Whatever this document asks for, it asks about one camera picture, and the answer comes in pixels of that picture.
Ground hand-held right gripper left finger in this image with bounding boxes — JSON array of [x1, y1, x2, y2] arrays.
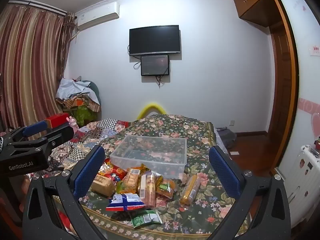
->
[[22, 145, 108, 240]]

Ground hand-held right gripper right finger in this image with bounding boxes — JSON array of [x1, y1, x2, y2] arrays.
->
[[209, 145, 293, 240]]

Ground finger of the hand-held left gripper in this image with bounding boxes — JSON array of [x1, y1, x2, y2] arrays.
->
[[5, 121, 48, 143], [10, 124, 75, 155]]

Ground biscuit pack with orange ends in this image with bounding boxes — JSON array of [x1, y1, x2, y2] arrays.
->
[[124, 167, 142, 195]]

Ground blue white red snack packet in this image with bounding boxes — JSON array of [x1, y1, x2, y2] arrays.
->
[[105, 192, 147, 212]]

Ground clear plastic storage box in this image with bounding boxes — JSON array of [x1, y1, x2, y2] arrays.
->
[[109, 134, 187, 180]]

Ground pink toy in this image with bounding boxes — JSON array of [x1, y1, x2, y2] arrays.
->
[[66, 116, 78, 132]]

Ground red box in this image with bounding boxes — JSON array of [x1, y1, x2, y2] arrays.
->
[[45, 113, 69, 128]]

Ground tan biscuit pack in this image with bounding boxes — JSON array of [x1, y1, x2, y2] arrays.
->
[[89, 174, 116, 197]]

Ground red snack bag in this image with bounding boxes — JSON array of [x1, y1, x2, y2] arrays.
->
[[97, 158, 128, 182]]

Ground green printed cloth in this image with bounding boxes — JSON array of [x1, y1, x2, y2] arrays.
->
[[75, 105, 97, 128]]

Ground small green candy packet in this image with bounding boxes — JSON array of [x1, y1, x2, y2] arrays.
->
[[115, 180, 128, 194]]

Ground grey bag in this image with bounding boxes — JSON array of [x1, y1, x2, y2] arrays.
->
[[215, 127, 237, 153]]

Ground round cracker sleeve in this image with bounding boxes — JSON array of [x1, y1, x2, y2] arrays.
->
[[179, 174, 202, 205]]

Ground pile of clothes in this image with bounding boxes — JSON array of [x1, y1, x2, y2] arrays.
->
[[55, 76, 102, 128]]

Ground patchwork quilt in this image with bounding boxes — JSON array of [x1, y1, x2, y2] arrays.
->
[[42, 119, 130, 178]]

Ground striped red curtain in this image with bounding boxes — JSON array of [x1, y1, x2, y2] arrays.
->
[[0, 4, 75, 140]]

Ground tall wafer pack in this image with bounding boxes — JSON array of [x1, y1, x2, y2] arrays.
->
[[139, 171, 157, 208]]

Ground orange packet with green label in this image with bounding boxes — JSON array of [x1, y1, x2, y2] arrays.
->
[[155, 176, 177, 199]]

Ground floral blanket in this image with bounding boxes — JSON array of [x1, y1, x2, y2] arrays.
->
[[80, 114, 250, 240]]

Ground green snack packet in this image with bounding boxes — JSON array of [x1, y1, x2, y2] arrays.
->
[[129, 209, 163, 229]]

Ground yellow foam tube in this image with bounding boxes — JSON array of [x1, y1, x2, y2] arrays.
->
[[136, 102, 167, 119]]

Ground wooden door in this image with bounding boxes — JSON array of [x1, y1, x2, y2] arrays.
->
[[265, 0, 300, 178]]

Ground curtain rod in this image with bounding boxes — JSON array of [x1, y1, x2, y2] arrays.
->
[[7, 0, 68, 15]]

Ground white air conditioner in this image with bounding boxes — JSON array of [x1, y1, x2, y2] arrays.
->
[[76, 2, 120, 32]]

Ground white sliding wardrobe door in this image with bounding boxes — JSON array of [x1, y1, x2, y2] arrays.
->
[[275, 0, 320, 230]]

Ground wooden overhead cabinet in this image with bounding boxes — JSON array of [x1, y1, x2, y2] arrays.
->
[[232, 0, 278, 28]]

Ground small black wall monitor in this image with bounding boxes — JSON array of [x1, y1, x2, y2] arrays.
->
[[140, 54, 170, 77]]

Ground black wall television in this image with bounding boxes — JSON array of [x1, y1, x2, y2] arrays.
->
[[129, 25, 181, 56]]

